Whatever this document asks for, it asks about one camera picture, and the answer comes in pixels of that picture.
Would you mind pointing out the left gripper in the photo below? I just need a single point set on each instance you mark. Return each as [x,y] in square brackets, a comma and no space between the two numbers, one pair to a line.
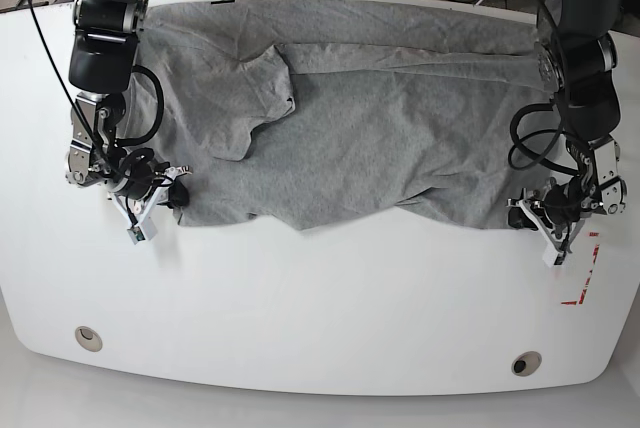
[556,211]

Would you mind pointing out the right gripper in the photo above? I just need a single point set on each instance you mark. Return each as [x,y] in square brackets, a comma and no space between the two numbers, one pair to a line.
[136,200]

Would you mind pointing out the grey t-shirt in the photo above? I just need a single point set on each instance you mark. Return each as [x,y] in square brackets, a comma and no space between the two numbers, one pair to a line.
[316,112]

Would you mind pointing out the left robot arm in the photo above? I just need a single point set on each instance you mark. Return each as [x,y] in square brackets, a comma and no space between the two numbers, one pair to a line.
[571,133]

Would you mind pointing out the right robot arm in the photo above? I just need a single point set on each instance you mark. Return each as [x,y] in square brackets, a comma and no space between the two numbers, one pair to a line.
[101,67]

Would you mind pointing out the red tape rectangle marking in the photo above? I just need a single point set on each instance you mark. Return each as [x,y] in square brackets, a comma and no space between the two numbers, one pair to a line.
[576,273]

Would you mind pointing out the right table grommet hole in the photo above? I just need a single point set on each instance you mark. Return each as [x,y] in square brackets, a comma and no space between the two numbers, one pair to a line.
[526,364]

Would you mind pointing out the table grommet hole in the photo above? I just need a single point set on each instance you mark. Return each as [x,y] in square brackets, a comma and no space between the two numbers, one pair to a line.
[526,364]
[88,339]

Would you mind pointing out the left table grommet hole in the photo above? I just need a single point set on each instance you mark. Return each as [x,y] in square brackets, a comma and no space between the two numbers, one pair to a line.
[88,339]

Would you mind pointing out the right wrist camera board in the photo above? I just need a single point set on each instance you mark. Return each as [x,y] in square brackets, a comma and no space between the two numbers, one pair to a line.
[142,232]

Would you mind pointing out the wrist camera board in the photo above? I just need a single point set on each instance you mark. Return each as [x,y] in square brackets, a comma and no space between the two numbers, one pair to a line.
[555,256]
[142,232]

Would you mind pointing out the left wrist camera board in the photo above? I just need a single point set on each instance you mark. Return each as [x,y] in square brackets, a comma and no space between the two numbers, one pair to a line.
[555,256]

